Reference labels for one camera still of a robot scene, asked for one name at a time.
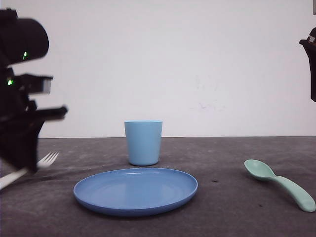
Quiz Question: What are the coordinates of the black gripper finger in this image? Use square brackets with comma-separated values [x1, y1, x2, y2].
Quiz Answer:
[299, 28, 316, 102]

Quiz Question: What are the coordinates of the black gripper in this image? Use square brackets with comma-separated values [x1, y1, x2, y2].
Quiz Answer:
[0, 68, 68, 172]

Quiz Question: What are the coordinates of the white plastic fork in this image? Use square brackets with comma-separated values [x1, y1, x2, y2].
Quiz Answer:
[0, 152, 59, 190]

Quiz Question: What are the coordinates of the light blue plastic cup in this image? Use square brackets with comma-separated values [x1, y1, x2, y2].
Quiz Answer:
[124, 120, 162, 166]

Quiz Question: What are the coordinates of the mint green plastic spoon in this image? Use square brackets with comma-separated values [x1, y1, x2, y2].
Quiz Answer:
[244, 159, 316, 212]

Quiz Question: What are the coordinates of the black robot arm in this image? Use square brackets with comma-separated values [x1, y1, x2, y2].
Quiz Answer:
[0, 8, 68, 173]

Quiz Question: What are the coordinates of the blue plastic plate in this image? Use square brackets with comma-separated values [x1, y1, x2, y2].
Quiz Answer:
[73, 167, 198, 217]

